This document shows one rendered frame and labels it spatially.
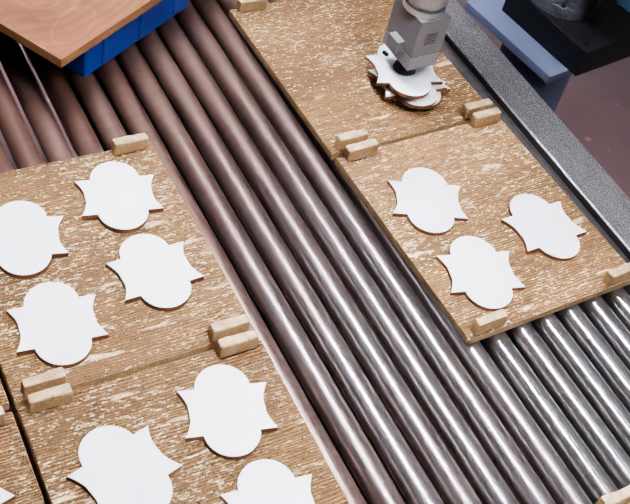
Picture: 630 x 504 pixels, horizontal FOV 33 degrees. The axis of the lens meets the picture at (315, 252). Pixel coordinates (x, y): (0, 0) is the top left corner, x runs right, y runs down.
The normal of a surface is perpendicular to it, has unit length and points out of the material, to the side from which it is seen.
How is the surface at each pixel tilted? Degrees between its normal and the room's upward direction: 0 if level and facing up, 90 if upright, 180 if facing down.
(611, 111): 0
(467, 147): 0
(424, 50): 90
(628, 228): 0
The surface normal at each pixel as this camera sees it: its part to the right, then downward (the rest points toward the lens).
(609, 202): 0.18, -0.65
